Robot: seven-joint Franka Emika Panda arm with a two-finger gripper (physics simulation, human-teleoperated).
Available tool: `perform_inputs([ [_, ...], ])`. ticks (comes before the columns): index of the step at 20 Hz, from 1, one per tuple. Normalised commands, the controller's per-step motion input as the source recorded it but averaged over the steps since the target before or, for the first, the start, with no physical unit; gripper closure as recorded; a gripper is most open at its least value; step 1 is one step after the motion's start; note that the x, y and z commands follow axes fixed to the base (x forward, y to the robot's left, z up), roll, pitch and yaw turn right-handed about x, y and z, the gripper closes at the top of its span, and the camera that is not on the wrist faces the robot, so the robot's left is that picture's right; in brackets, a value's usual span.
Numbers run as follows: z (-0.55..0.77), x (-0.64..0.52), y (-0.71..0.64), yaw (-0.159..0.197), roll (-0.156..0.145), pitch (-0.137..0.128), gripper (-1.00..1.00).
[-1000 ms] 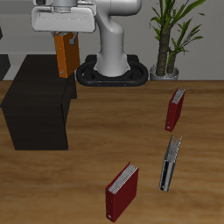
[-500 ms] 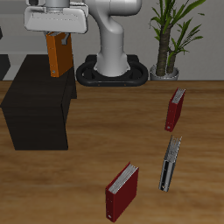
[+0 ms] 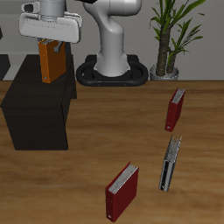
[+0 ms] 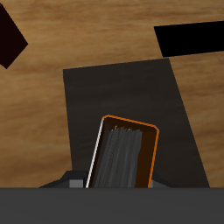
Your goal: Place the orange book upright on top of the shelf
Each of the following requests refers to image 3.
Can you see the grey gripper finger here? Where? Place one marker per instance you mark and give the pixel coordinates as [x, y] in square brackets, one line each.
[59, 46]
[43, 41]

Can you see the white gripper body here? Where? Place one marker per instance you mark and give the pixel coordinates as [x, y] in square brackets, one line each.
[49, 27]

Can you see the orange book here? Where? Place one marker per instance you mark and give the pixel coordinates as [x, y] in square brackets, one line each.
[52, 62]

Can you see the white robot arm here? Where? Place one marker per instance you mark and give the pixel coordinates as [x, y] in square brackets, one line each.
[112, 43]

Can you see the small red book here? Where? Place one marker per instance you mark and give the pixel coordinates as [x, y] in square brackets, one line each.
[174, 112]

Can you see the large red book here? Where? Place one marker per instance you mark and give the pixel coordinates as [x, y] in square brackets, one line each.
[124, 194]

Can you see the black and silver book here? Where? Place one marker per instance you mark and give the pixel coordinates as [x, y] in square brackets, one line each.
[169, 169]

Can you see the dark brown desk caddy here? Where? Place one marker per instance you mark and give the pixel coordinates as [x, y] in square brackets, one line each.
[38, 108]

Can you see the green pot plant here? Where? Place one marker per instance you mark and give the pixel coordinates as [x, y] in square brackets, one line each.
[170, 38]

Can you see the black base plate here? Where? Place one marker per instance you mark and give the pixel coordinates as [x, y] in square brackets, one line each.
[84, 76]

